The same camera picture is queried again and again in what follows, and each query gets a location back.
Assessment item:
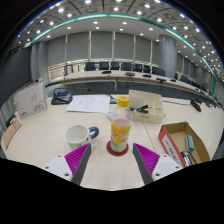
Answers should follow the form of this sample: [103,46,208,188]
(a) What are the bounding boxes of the brown envelope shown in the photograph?
[1,118,23,150]

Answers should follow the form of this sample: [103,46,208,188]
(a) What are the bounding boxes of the white remote control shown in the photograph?
[106,111,118,121]

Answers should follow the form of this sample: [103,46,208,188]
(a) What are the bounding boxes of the black desk phone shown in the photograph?
[50,87,74,106]

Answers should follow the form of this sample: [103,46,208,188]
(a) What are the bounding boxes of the yellow-capped clear drink bottle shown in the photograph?
[109,95,133,154]

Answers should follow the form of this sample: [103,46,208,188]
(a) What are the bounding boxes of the black desk microphones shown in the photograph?
[101,69,178,84]

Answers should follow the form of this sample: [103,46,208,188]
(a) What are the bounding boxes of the white mug with blue handle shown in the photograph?
[64,124,100,151]

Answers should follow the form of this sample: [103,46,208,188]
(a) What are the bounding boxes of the white desk organizer box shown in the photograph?
[128,89,166,125]

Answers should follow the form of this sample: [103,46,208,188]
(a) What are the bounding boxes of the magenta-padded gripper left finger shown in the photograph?
[42,143,93,186]

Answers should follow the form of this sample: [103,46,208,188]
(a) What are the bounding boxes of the flat round red coaster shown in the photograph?
[106,139,130,157]

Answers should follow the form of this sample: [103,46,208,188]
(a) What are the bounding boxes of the open cardboard box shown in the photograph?
[157,121,212,169]

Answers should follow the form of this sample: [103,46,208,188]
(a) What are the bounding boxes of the black marker pen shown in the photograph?
[180,150,193,167]

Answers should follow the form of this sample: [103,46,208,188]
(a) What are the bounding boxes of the teal eraser block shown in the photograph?
[185,134,196,153]

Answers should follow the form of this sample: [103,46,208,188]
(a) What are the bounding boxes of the round ceiling lights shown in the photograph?
[16,0,221,73]

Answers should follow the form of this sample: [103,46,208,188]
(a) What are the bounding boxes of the black microphone base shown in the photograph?
[189,99,203,113]

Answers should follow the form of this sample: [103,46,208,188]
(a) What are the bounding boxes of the row of black office chairs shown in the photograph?
[83,61,214,94]

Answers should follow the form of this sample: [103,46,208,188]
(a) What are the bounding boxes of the white paper sheet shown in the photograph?
[65,95,111,115]

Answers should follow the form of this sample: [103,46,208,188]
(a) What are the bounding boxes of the black binder clip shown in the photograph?
[129,104,150,114]

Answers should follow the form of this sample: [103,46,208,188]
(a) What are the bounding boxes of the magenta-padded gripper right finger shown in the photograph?
[132,143,184,186]

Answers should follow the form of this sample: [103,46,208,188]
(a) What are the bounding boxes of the white box with line drawing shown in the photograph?
[13,79,49,120]

